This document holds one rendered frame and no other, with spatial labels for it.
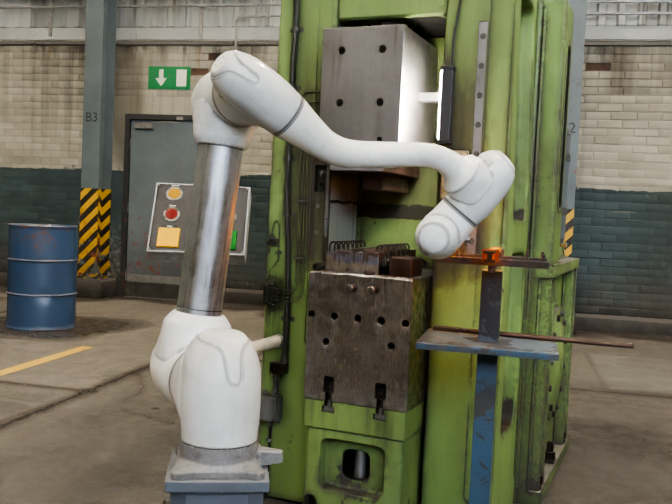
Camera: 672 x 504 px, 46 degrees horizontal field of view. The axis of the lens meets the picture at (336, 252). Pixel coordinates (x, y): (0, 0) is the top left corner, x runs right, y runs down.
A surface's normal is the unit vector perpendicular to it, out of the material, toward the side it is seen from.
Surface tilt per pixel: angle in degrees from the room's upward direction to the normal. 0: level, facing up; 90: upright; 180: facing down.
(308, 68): 90
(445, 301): 90
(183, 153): 90
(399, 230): 90
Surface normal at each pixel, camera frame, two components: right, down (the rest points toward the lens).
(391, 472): -0.39, 0.02
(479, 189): 0.11, 0.34
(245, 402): 0.74, 0.04
